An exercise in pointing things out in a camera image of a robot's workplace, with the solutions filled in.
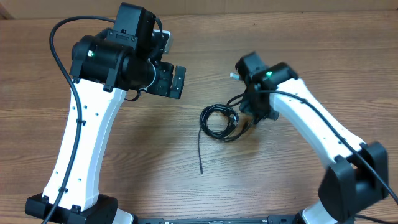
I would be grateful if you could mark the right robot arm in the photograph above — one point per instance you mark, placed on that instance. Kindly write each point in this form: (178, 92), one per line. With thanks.
(356, 174)

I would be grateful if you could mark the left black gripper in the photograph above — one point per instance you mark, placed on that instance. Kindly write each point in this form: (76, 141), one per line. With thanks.
(161, 88)

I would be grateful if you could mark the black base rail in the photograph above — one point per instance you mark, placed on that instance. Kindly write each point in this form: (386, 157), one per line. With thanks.
(271, 219)

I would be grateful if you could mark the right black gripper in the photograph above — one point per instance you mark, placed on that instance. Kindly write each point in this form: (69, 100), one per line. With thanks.
(245, 107)

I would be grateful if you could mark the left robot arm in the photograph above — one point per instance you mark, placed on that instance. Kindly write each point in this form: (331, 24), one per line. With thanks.
(105, 66)

